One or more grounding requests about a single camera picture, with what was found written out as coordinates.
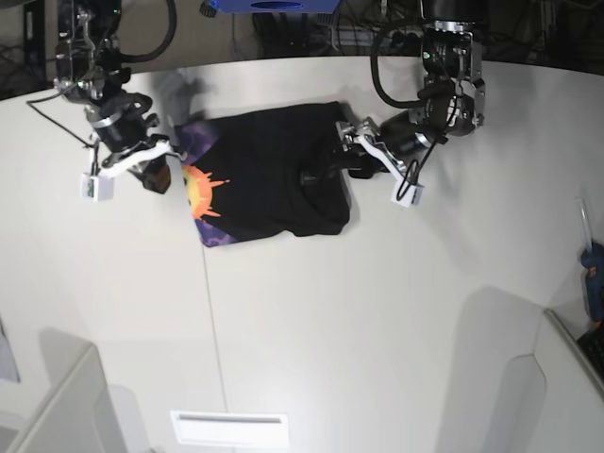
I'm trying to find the black robot arm on image right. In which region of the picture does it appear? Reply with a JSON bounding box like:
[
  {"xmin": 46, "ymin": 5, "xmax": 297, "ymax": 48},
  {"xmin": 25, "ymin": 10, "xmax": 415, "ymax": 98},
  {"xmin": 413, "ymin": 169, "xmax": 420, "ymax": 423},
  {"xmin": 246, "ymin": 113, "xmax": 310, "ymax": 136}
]
[{"xmin": 300, "ymin": 1, "xmax": 487, "ymax": 198}]

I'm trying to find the blue glue gun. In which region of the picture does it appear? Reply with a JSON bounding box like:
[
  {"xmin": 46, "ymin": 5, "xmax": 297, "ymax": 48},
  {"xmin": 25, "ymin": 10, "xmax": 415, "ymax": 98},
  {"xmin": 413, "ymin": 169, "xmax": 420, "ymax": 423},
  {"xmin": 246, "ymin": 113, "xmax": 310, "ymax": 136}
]
[{"xmin": 575, "ymin": 199, "xmax": 604, "ymax": 327}]

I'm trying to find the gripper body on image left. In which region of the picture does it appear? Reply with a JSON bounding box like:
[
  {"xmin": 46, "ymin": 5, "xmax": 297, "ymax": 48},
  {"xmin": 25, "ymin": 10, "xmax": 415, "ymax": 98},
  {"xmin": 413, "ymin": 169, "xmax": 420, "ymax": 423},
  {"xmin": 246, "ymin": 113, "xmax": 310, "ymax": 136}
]
[{"xmin": 85, "ymin": 101, "xmax": 187, "ymax": 194}]

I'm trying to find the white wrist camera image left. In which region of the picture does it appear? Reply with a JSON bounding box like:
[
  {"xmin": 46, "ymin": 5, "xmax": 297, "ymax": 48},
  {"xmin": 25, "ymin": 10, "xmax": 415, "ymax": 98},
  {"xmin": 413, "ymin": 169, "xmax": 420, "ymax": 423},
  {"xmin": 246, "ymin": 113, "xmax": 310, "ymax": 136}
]
[{"xmin": 79, "ymin": 173, "xmax": 114, "ymax": 202}]

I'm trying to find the black power strip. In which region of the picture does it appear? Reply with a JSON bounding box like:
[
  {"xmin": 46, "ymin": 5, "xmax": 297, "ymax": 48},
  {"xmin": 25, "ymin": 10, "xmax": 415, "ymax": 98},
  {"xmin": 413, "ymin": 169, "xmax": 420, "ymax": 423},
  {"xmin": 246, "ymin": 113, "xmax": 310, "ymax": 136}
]
[{"xmin": 386, "ymin": 28, "xmax": 482, "ymax": 57}]

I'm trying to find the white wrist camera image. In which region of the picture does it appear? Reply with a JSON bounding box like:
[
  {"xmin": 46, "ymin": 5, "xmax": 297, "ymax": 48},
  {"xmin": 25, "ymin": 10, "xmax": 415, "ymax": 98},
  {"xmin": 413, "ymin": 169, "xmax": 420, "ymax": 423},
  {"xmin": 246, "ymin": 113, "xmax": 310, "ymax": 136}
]
[
  {"xmin": 79, "ymin": 173, "xmax": 114, "ymax": 202},
  {"xmin": 391, "ymin": 181, "xmax": 424, "ymax": 208}
]

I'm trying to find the blue box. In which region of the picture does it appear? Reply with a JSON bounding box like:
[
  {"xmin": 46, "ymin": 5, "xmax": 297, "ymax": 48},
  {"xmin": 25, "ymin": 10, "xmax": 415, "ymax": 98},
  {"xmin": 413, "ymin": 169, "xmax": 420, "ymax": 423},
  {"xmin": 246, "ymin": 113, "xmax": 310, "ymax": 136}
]
[{"xmin": 210, "ymin": 0, "xmax": 340, "ymax": 13}]

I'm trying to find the black keyboard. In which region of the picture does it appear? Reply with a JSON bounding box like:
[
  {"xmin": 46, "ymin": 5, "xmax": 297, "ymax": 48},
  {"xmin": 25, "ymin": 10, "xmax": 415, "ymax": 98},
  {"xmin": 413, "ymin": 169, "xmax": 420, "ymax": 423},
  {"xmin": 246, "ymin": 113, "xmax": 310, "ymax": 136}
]
[{"xmin": 579, "ymin": 326, "xmax": 604, "ymax": 378}]

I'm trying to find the black robot arm on image left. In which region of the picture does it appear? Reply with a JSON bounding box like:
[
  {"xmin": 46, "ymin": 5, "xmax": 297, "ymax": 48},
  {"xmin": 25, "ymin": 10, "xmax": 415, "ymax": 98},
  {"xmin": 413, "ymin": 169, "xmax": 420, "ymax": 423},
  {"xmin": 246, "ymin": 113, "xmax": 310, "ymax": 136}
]
[{"xmin": 54, "ymin": 1, "xmax": 186, "ymax": 201}]

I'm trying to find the black T-shirt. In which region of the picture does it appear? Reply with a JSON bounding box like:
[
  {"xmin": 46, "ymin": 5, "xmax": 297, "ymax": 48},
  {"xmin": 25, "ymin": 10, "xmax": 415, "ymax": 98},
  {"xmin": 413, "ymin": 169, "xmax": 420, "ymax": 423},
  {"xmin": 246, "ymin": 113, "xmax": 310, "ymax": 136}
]
[{"xmin": 175, "ymin": 102, "xmax": 350, "ymax": 247}]

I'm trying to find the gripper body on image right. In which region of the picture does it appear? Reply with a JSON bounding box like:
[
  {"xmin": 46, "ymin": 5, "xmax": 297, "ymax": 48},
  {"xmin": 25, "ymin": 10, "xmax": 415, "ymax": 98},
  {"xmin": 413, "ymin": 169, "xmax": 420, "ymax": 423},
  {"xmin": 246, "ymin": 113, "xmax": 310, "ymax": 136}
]
[{"xmin": 301, "ymin": 110, "xmax": 435, "ymax": 188}]

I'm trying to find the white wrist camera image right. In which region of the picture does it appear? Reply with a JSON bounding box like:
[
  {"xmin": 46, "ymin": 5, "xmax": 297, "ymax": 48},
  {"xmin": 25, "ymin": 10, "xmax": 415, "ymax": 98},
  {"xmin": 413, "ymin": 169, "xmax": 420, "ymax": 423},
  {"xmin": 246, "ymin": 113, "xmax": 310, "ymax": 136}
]
[{"xmin": 391, "ymin": 181, "xmax": 424, "ymax": 208}]

